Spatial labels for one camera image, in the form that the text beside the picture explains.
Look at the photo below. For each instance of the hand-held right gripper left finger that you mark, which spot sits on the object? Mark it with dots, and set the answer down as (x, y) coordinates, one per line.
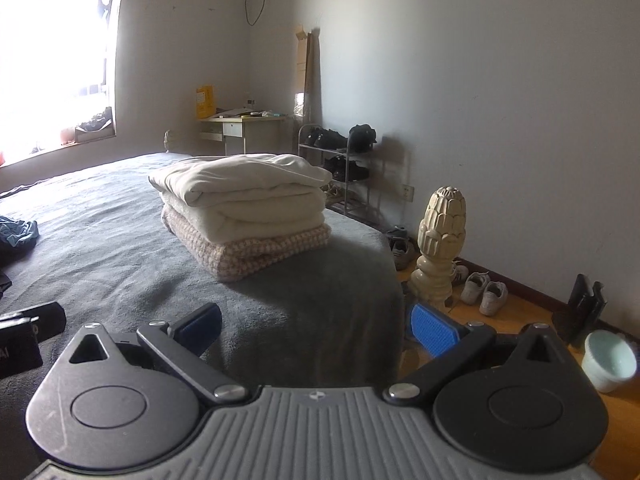
(200, 325)

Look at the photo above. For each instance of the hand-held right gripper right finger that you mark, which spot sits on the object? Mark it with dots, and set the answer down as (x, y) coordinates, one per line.
(430, 327)

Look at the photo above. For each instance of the white sweatshirt with pink print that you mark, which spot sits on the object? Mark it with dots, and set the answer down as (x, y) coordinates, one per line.
(240, 175)

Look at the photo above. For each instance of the white sneaker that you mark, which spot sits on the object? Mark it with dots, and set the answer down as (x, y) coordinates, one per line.
(474, 287)
(494, 300)

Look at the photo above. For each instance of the grey shoe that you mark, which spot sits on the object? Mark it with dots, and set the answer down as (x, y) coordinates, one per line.
(400, 250)

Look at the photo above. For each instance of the pink knit folded sweater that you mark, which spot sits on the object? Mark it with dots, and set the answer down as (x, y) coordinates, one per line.
(260, 255)

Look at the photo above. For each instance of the carved cream bedpost finial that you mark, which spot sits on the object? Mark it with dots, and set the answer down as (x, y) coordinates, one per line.
(440, 230)
(168, 141)

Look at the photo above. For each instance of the light blue garment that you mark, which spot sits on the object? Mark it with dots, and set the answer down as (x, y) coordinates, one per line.
(20, 235)

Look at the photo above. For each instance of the black plastic object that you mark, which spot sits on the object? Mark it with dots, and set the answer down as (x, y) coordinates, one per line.
(582, 310)

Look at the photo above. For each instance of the pair of black shoes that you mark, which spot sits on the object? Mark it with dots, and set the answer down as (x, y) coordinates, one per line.
(347, 170)
(327, 139)

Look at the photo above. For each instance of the pale plastic bucket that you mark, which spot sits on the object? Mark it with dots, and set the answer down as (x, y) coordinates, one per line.
(607, 365)

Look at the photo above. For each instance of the bedside cabinet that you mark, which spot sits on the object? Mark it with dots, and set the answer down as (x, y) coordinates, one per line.
(250, 130)

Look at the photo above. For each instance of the black cap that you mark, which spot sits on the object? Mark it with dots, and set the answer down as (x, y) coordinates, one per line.
(362, 136)

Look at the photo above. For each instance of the metal shoe rack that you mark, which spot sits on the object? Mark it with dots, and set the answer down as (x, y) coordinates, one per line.
(325, 149)

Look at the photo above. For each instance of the yellow box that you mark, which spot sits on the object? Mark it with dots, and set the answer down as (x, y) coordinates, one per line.
(205, 102)

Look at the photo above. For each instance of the pink pot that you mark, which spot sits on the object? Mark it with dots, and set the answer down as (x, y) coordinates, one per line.
(66, 136)

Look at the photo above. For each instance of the dark shoes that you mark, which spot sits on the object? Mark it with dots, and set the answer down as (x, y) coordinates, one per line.
(95, 122)

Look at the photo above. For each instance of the window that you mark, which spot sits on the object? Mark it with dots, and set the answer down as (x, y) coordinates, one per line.
(50, 60)

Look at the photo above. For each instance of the wall socket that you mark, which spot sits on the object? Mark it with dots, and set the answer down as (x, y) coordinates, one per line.
(408, 192)

